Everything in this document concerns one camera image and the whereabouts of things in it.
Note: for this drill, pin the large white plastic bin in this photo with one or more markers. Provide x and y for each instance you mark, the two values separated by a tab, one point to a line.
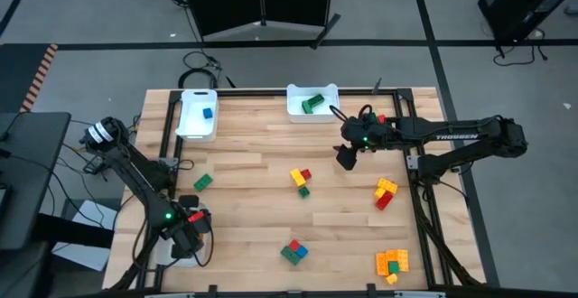
165	257

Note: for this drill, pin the small yellow block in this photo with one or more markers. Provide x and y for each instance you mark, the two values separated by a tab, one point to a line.
391	255
391	279
379	193
300	182
295	173

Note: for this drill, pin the black controller box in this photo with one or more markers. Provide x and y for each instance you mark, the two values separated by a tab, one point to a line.
91	166

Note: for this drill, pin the black side desk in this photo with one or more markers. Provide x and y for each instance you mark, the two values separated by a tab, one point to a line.
27	176

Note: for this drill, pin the small orange block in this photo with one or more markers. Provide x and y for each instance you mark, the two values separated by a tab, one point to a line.
201	238

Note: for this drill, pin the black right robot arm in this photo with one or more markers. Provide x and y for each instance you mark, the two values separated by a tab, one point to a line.
420	131

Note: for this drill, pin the white sheet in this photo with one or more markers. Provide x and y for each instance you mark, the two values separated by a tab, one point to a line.
97	216

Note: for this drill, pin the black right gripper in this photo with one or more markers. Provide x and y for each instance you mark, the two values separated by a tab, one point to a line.
366	133

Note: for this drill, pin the long red block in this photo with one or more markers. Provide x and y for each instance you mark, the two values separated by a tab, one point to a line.
384	202

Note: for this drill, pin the long orange block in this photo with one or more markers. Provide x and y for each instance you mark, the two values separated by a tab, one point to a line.
382	265

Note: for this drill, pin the small green block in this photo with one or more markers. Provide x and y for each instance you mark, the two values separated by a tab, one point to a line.
394	267
304	192

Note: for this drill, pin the small blue block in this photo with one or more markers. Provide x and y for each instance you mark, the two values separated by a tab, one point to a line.
302	252
207	113

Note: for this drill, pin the black aluminium table frame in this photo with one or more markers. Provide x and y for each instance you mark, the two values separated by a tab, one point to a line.
262	92

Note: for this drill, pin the black equipment cart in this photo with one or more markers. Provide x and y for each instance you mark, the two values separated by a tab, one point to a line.
519	4

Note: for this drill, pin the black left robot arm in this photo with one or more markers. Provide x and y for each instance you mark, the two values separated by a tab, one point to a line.
135	176

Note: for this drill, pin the black folding screen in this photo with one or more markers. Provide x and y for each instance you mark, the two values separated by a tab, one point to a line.
226	0

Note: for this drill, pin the narrow white plastic bin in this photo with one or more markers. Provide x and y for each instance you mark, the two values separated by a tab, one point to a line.
194	126

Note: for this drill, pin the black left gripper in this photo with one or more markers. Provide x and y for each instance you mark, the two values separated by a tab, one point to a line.
183	241

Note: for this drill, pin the black mat with hazard stripes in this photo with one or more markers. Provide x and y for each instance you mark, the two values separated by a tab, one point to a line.
22	72

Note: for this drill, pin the small red block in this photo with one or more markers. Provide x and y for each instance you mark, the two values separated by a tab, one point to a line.
294	245
382	119
306	174

